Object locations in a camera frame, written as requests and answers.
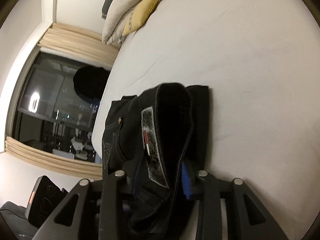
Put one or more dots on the black denim pants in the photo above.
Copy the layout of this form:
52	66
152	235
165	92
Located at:
162	128

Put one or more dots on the dark window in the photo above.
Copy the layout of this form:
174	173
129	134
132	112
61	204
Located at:
48	114

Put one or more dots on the yellow patterned cushion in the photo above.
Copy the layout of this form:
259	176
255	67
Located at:
139	16

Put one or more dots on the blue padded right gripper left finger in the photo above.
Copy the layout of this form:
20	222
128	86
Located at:
132	189

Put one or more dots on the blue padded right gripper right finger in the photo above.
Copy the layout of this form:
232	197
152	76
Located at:
186	181

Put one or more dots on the white mattress bed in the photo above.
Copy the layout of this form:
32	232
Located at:
260	59

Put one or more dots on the black chair by window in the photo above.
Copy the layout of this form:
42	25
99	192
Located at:
89	83

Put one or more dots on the beige curtain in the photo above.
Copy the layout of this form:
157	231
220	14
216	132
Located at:
85	45

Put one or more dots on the folded beige duvet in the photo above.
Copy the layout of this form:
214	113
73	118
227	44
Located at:
116	14

